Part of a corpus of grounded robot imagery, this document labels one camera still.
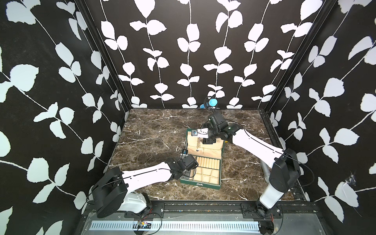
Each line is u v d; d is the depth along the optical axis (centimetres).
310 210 76
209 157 88
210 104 90
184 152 76
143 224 71
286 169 45
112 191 41
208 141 75
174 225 70
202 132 71
